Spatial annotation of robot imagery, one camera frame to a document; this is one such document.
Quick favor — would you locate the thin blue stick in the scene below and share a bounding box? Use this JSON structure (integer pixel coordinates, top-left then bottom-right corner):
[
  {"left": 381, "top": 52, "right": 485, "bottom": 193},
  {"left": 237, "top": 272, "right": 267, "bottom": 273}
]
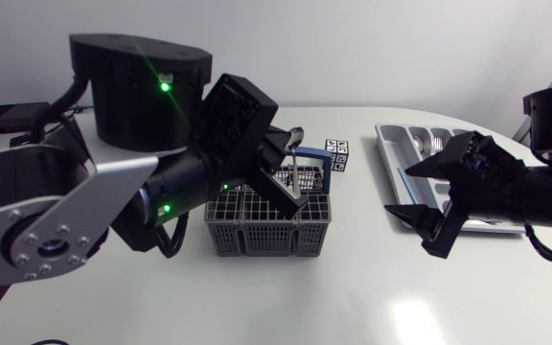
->
[{"left": 396, "top": 167, "right": 420, "bottom": 206}]

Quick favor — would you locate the grey cutlery tray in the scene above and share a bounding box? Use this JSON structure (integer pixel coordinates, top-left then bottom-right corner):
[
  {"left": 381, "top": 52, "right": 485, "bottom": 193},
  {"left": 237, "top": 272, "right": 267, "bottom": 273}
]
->
[{"left": 375, "top": 123, "right": 526, "bottom": 235}]

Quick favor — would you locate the black-and-white patterned cube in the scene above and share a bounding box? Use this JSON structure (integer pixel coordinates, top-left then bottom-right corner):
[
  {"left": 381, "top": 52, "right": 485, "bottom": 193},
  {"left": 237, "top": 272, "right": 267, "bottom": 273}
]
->
[{"left": 324, "top": 138, "right": 350, "bottom": 173}]

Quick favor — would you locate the black power brick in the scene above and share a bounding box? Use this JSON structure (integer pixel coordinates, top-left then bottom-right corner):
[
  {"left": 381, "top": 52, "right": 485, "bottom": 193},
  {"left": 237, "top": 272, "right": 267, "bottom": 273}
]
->
[{"left": 0, "top": 101, "right": 51, "bottom": 136}]

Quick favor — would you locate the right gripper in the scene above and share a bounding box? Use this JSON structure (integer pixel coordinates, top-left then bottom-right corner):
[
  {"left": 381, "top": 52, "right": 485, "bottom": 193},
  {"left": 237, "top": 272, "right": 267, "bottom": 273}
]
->
[{"left": 383, "top": 130, "right": 527, "bottom": 261}]

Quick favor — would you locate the steel spoon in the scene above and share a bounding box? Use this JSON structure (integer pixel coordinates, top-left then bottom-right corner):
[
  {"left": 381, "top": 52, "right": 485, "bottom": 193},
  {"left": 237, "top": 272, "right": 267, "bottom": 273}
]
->
[
  {"left": 287, "top": 126, "right": 305, "bottom": 198},
  {"left": 411, "top": 135, "right": 431, "bottom": 155}
]

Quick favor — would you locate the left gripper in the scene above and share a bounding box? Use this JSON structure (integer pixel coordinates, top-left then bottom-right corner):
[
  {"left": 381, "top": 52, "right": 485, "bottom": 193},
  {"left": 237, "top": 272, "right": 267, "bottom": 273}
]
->
[{"left": 197, "top": 73, "right": 310, "bottom": 219}]

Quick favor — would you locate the grey cutlery basket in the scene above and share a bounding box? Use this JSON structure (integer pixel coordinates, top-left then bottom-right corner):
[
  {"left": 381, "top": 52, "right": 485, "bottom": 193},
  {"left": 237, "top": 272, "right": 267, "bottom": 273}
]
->
[{"left": 203, "top": 146, "right": 334, "bottom": 259}]

